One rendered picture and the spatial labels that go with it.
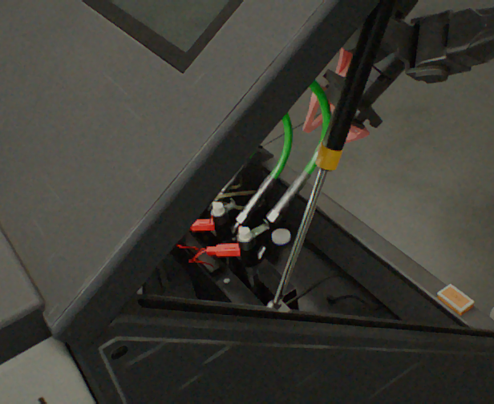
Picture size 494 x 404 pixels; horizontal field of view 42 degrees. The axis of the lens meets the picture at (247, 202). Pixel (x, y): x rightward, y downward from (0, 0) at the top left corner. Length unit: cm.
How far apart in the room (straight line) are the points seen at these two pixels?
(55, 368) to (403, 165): 252
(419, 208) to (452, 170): 28
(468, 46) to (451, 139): 220
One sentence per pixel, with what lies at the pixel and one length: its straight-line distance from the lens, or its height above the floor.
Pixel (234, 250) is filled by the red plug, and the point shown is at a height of 107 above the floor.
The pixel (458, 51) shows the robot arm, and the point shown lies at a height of 137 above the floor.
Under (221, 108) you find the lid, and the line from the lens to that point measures 42.
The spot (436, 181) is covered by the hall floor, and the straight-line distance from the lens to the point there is 283.
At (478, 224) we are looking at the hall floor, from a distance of 265.
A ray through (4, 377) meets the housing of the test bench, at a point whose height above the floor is 146.
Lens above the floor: 180
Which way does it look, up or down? 40 degrees down
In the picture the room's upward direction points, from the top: 11 degrees counter-clockwise
